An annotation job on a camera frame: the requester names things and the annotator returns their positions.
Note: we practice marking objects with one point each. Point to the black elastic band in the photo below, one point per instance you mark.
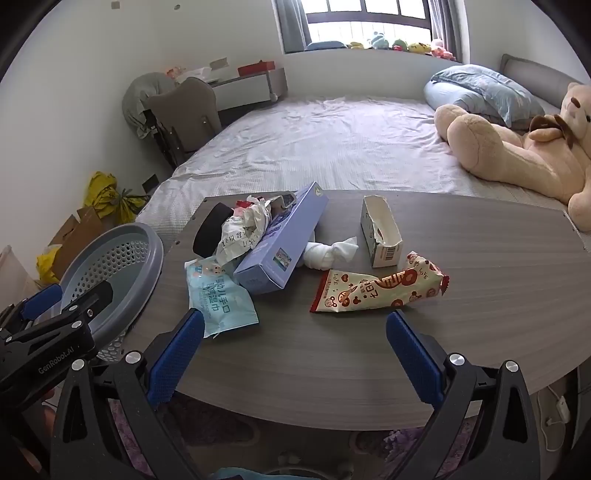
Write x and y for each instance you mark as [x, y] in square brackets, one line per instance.
[210, 228]

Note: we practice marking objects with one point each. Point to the light blue pillow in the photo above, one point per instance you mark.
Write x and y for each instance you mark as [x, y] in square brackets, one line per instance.
[480, 92]

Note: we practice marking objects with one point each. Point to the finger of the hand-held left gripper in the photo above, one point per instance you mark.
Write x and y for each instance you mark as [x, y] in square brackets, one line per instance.
[97, 295]
[44, 299]

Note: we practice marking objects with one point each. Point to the grey-brown padded chair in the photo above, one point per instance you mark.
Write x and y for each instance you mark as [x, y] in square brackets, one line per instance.
[189, 106]

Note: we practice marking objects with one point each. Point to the open brown cardboard box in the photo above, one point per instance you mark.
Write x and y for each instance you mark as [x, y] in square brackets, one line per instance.
[78, 230]

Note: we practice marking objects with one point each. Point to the white tissue wad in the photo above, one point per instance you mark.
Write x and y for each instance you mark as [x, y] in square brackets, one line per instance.
[323, 256]

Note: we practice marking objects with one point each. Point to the grey-blue perforated plastic basket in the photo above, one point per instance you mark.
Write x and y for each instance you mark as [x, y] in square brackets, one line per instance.
[124, 258]

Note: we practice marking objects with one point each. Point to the window with dark frame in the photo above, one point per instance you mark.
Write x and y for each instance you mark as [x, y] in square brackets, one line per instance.
[351, 27]

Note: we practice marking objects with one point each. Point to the dark wall socket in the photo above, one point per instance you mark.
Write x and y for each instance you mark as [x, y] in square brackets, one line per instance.
[150, 182]

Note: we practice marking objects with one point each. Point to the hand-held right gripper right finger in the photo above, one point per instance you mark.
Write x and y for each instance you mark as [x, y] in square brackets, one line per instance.
[415, 360]

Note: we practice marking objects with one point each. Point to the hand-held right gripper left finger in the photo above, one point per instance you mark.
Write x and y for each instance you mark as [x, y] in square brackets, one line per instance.
[178, 360]

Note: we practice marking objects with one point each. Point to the light blue wet wipes packet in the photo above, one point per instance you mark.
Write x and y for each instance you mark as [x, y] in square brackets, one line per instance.
[217, 295]

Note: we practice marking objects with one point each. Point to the purple patterned rug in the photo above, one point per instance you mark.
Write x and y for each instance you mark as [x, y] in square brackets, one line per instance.
[231, 429]

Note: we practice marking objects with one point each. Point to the white grey desk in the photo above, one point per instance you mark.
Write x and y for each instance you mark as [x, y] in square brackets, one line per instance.
[244, 90]

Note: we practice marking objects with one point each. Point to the small red wrapper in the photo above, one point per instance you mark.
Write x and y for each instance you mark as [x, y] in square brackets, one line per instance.
[243, 202]

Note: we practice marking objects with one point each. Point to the row of small plush toys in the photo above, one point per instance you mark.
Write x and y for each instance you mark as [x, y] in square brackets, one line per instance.
[401, 45]

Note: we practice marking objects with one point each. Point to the yellow plastic bag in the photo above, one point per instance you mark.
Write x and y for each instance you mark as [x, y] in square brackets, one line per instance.
[48, 267]

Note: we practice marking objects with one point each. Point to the grey padded headboard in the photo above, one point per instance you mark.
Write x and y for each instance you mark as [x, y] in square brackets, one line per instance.
[531, 69]

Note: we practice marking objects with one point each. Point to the plain yellow woven sack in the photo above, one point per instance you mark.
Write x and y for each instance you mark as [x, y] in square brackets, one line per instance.
[101, 194]

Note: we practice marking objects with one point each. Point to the long purple cardboard box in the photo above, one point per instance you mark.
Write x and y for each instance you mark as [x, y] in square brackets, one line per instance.
[277, 258]

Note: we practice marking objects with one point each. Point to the flat red box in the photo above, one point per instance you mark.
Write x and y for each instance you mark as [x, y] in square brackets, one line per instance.
[256, 69]

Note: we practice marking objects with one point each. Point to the red white snack wrapper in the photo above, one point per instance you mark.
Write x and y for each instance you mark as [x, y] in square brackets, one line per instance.
[369, 288]

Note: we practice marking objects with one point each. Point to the bed with checked sheet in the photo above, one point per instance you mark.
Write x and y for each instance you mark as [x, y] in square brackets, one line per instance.
[323, 138]

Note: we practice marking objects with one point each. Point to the blue cushion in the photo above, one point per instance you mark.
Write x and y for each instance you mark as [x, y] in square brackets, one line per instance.
[323, 45]

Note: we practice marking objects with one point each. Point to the grey checked cloth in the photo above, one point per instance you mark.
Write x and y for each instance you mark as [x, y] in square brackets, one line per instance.
[138, 97]

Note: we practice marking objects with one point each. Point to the printed paper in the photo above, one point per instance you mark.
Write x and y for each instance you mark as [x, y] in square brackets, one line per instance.
[240, 230]

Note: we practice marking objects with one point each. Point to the beige wall socket strip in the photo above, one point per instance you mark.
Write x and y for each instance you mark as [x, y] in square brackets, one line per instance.
[218, 62]

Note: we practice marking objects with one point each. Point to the grey curtain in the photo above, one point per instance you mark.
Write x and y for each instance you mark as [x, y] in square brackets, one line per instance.
[445, 27]
[291, 23]

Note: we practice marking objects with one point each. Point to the small green white carton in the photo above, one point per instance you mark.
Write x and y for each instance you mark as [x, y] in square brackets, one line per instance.
[383, 251]

